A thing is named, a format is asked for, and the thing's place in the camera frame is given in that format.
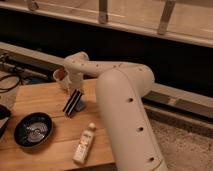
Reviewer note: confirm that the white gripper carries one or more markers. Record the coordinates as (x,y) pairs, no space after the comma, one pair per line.
(76,82)

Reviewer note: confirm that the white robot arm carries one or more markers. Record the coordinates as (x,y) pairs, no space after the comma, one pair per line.
(120,87)

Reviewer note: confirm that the blue eraser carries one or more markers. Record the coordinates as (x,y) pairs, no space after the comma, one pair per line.
(80,106)

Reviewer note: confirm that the white mug red inside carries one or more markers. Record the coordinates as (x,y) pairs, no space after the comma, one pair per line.
(61,77)

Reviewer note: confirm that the wooden board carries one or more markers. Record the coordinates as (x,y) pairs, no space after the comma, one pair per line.
(56,152)

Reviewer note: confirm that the white glue bottle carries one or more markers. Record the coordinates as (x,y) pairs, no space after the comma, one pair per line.
(84,144)

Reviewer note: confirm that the black bowl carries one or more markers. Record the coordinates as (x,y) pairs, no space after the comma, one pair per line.
(33,130)

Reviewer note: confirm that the black object at left edge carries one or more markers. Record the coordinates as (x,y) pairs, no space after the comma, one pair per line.
(5,115)

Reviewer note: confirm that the metal window rail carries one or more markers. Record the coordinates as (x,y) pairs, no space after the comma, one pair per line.
(188,21)

